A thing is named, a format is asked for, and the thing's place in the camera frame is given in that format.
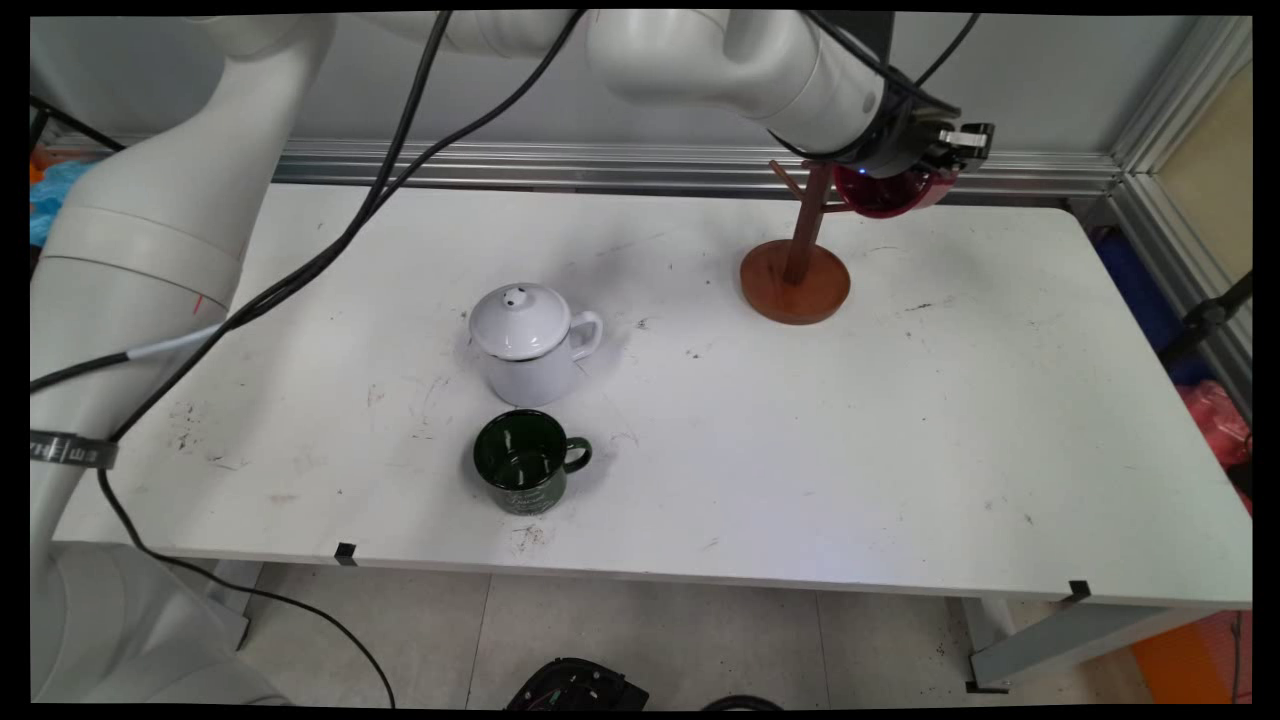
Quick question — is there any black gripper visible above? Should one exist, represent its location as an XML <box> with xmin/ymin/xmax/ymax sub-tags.
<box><xmin>772</xmin><ymin>72</ymin><xmax>956</xmax><ymax>181</ymax></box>

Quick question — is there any red mug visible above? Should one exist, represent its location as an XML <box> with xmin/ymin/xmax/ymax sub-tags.
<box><xmin>832</xmin><ymin>164</ymin><xmax>960</xmax><ymax>220</ymax></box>

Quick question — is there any brown wooden mug tree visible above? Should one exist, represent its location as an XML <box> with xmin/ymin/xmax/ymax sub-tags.
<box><xmin>740</xmin><ymin>158</ymin><xmax>852</xmax><ymax>326</ymax></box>

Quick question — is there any dark blue object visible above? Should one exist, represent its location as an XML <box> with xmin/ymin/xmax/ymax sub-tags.
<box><xmin>1090</xmin><ymin>228</ymin><xmax>1213</xmax><ymax>387</ymax></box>

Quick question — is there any red plastic bag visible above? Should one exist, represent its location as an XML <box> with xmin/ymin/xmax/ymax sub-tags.
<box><xmin>1175</xmin><ymin>380</ymin><xmax>1253</xmax><ymax>517</ymax></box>

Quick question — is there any white enamel lid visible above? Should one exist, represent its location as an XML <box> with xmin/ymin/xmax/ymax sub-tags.
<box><xmin>469</xmin><ymin>283</ymin><xmax>573</xmax><ymax>361</ymax></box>

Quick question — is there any white enamel mug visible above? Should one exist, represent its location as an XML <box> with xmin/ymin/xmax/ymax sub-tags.
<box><xmin>472</xmin><ymin>310</ymin><xmax>604</xmax><ymax>409</ymax></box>

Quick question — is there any dark green mug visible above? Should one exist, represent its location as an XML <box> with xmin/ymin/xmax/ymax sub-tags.
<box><xmin>473</xmin><ymin>409</ymin><xmax>594</xmax><ymax>517</ymax></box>

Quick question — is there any grey table leg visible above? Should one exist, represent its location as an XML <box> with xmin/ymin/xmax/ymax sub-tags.
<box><xmin>964</xmin><ymin>597</ymin><xmax>1217</xmax><ymax>694</ymax></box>
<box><xmin>208</xmin><ymin>560</ymin><xmax>264</xmax><ymax>617</ymax></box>

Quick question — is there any orange object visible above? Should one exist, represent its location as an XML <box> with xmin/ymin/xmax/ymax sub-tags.
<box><xmin>1130</xmin><ymin>610</ymin><xmax>1253</xmax><ymax>706</ymax></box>

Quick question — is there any black device on floor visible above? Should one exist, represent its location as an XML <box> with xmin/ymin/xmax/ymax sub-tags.
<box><xmin>505</xmin><ymin>657</ymin><xmax>651</xmax><ymax>712</ymax></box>

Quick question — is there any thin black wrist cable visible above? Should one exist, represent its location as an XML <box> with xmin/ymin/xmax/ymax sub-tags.
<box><xmin>800</xmin><ymin>10</ymin><xmax>983</xmax><ymax>103</ymax></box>

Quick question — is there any aluminium frame rail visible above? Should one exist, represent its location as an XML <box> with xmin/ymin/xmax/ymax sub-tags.
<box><xmin>272</xmin><ymin>138</ymin><xmax>1123</xmax><ymax>198</ymax></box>

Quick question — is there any aluminium frame post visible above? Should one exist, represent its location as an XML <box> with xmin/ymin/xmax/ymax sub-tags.
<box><xmin>1105</xmin><ymin>15</ymin><xmax>1253</xmax><ymax>421</ymax></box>

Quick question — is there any black cable with grey sleeve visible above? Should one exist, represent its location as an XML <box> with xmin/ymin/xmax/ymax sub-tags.
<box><xmin>30</xmin><ymin>10</ymin><xmax>456</xmax><ymax>394</ymax></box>

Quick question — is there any long black cable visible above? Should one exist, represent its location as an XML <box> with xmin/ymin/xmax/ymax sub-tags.
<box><xmin>95</xmin><ymin>10</ymin><xmax>586</xmax><ymax>707</ymax></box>

